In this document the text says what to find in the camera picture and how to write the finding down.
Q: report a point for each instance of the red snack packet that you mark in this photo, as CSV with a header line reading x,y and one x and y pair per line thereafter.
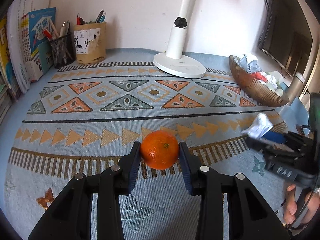
x,y
258,76

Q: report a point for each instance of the blue cover book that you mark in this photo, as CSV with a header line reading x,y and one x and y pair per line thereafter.
x,y
40,49

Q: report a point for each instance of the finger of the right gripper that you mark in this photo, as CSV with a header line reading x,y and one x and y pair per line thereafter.
x,y
274,137

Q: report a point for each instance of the yellow cover book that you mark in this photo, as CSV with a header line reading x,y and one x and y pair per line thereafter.
x,y
6,65

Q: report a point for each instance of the orange tangerine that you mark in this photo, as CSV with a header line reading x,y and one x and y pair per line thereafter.
x,y
159,150

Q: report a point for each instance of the white desk lamp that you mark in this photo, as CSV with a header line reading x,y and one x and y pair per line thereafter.
x,y
172,61

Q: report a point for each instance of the paper ball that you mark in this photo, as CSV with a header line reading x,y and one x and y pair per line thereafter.
x,y
260,126
249,63

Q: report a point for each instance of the black mesh pen holder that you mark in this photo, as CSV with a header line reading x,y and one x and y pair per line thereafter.
x,y
63,50

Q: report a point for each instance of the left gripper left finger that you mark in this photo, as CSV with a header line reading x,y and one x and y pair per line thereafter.
x,y
69,215

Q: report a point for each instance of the tan cylindrical pen holder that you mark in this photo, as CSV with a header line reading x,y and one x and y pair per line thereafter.
x,y
90,42

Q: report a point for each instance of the patterned woven table mat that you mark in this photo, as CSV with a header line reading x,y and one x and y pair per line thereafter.
x,y
86,117

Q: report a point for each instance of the brown ribbed bowl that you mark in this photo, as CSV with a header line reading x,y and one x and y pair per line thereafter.
x,y
253,87

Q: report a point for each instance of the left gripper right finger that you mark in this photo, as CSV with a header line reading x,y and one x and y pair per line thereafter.
x,y
249,214

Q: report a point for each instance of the person right hand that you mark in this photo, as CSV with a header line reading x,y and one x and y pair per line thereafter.
x,y
291,206

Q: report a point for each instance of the dark monitor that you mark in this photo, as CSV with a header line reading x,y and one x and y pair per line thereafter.
x,y
286,36

